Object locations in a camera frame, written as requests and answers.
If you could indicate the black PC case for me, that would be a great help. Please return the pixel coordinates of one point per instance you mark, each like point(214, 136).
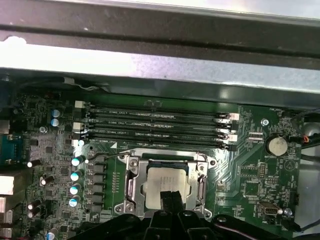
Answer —
point(160, 30)

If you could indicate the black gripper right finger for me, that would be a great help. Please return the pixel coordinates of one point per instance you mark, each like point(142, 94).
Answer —
point(176, 202)

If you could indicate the RAM slot white clips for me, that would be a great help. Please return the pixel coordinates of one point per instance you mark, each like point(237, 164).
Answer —
point(160, 132)
point(160, 111)

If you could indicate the silver CPU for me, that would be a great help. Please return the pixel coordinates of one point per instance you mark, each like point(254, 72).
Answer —
point(162, 180)

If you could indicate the silver board screw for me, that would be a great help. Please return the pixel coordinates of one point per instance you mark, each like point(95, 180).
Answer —
point(264, 122)

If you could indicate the blue port connector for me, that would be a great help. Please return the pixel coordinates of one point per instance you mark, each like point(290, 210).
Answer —
point(12, 150)

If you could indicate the metal locking lever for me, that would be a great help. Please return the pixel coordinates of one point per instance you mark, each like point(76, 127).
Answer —
point(110, 156)

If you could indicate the silver coin battery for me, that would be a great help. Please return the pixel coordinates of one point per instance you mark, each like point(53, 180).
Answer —
point(276, 146)

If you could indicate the grey square power inductor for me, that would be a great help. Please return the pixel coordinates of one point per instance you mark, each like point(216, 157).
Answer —
point(96, 167)
point(96, 208)
point(96, 198)
point(96, 178)
point(96, 187)
point(96, 158)

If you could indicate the silver top capacitor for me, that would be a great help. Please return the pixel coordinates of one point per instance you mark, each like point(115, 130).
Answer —
point(55, 122)
point(57, 113)
point(81, 143)
point(75, 175)
point(77, 160)
point(74, 189)
point(74, 201)

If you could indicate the metal socket cover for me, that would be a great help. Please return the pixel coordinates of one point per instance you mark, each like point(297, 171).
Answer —
point(140, 176)

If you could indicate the RAM slot black clips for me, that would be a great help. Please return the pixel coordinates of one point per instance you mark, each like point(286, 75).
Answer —
point(160, 121)
point(160, 143)

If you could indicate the CPU socket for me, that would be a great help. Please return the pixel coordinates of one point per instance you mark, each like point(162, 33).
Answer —
point(131, 171)

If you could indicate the green motherboard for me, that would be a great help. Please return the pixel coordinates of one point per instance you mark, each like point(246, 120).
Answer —
point(250, 175)

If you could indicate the silver internal USB port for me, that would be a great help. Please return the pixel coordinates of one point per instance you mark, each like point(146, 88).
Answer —
point(268, 210)

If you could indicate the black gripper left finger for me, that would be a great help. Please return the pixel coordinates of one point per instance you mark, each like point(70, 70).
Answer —
point(166, 202)

